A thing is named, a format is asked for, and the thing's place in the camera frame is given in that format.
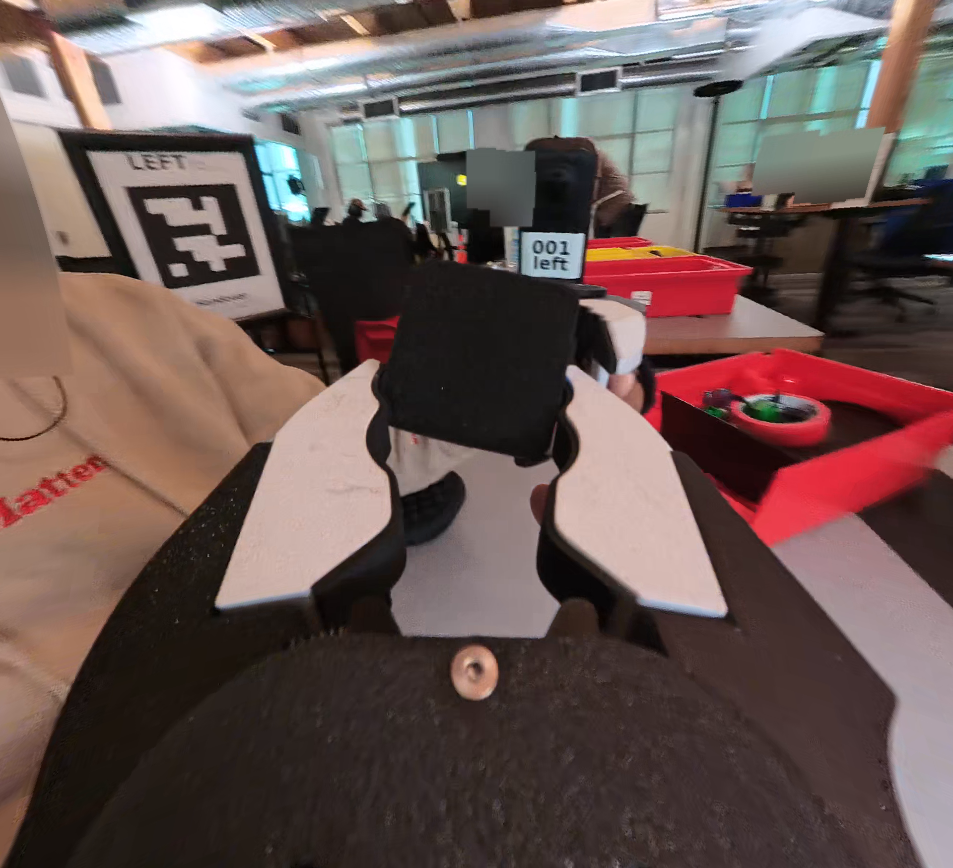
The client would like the wooden post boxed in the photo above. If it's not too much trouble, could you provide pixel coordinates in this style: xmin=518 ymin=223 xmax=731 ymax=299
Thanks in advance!
xmin=866 ymin=0 xmax=953 ymax=133

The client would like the framed marker sign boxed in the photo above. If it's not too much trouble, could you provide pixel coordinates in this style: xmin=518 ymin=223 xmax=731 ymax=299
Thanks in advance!
xmin=58 ymin=129 xmax=290 ymax=324

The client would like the black wall screen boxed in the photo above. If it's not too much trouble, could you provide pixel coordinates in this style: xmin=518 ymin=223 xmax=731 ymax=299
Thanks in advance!
xmin=417 ymin=153 xmax=477 ymax=232

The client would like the red tape roll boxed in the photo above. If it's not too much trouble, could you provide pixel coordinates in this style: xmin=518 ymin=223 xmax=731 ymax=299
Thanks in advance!
xmin=728 ymin=393 xmax=832 ymax=447

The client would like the person's beige hoodie torso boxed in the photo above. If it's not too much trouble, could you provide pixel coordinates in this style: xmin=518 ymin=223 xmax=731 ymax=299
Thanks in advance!
xmin=0 ymin=272 xmax=326 ymax=820

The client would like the red plastic parts bin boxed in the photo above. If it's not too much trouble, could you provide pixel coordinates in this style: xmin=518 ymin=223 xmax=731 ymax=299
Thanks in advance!
xmin=644 ymin=349 xmax=953 ymax=549

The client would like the person's left hand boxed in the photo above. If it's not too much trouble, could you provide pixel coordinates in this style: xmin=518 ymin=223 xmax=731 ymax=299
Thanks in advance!
xmin=607 ymin=369 xmax=647 ymax=413

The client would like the silver air duct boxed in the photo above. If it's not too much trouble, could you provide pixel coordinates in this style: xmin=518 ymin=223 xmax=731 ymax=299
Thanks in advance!
xmin=208 ymin=0 xmax=746 ymax=90

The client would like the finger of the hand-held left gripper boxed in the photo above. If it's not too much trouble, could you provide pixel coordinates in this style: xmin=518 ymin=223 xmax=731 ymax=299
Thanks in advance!
xmin=577 ymin=302 xmax=647 ymax=392

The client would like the wooden table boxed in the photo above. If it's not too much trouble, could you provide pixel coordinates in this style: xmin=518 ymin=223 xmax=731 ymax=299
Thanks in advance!
xmin=644 ymin=294 xmax=825 ymax=357

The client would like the yellow crate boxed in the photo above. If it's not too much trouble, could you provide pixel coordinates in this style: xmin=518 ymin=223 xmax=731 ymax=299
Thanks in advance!
xmin=587 ymin=246 xmax=701 ymax=264

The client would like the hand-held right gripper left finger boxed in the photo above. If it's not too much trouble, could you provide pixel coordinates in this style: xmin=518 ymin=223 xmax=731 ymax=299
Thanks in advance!
xmin=214 ymin=359 xmax=409 ymax=612

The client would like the blue office chair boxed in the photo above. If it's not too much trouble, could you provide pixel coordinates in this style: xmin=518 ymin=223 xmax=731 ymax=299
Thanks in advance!
xmin=856 ymin=201 xmax=953 ymax=321

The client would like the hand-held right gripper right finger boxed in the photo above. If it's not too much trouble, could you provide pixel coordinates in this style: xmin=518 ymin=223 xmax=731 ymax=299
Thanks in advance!
xmin=538 ymin=365 xmax=729 ymax=619

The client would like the black floor lamp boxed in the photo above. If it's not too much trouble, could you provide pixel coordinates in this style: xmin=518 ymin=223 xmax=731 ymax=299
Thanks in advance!
xmin=694 ymin=80 xmax=743 ymax=254

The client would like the black blue foam pad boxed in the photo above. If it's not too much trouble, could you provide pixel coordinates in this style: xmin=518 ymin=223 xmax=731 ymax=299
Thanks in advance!
xmin=378 ymin=261 xmax=582 ymax=468

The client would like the red fabric bag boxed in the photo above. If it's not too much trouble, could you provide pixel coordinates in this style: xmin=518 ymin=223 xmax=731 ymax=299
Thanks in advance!
xmin=356 ymin=317 xmax=403 ymax=364

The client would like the black office chair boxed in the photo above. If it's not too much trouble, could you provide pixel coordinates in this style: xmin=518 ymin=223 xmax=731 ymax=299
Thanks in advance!
xmin=286 ymin=220 xmax=418 ymax=381

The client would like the dark desk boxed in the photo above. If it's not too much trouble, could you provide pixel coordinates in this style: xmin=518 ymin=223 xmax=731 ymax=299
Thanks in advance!
xmin=718 ymin=198 xmax=939 ymax=333

